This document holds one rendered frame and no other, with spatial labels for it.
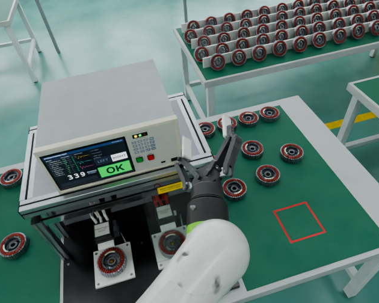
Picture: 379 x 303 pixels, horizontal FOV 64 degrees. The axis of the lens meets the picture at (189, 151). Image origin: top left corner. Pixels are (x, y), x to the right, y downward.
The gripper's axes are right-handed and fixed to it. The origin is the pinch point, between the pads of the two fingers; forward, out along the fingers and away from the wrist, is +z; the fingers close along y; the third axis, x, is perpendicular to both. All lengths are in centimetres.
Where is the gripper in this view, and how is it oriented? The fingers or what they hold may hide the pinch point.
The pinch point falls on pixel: (205, 130)
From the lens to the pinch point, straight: 80.3
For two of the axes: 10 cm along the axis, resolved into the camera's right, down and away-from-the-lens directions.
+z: 0.1, -8.4, 5.4
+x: -6.8, -4.0, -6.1
